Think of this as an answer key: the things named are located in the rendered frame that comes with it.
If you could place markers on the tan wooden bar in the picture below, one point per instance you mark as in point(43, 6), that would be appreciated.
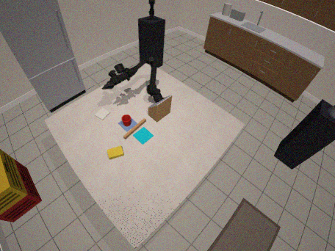
point(134, 128)

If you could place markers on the cream flat pad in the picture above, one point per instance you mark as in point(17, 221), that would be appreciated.
point(102, 113)

